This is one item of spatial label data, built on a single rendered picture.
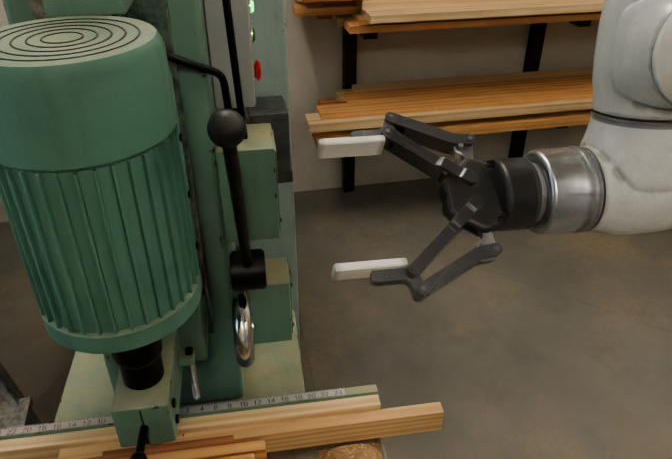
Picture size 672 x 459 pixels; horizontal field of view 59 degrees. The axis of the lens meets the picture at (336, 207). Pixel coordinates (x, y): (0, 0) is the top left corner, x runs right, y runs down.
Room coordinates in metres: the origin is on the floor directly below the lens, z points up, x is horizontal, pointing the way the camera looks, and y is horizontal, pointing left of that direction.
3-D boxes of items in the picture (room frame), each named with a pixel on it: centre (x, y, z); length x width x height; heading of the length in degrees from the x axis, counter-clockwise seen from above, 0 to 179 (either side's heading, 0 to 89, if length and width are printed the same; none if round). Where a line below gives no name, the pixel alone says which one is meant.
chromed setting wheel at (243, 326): (0.68, 0.14, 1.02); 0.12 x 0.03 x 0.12; 9
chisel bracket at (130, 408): (0.55, 0.25, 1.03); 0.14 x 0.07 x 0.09; 9
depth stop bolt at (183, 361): (0.60, 0.21, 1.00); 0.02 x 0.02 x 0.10; 9
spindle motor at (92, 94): (0.53, 0.25, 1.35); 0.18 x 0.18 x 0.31
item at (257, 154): (0.77, 0.13, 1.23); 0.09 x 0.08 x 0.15; 9
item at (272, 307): (0.74, 0.12, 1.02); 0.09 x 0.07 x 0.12; 99
